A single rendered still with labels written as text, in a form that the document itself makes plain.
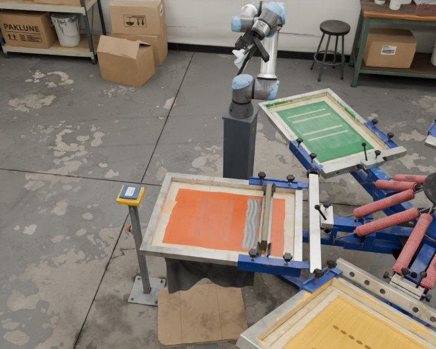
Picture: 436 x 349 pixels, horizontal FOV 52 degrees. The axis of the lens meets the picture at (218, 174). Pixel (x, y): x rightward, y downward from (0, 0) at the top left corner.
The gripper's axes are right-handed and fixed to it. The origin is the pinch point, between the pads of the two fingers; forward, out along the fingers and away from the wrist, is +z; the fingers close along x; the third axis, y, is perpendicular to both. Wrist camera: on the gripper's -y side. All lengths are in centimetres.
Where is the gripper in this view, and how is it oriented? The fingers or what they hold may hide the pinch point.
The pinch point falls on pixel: (237, 70)
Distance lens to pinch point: 208.9
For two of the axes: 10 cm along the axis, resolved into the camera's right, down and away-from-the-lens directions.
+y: -8.2, -5.5, 1.6
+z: -5.6, 8.3, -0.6
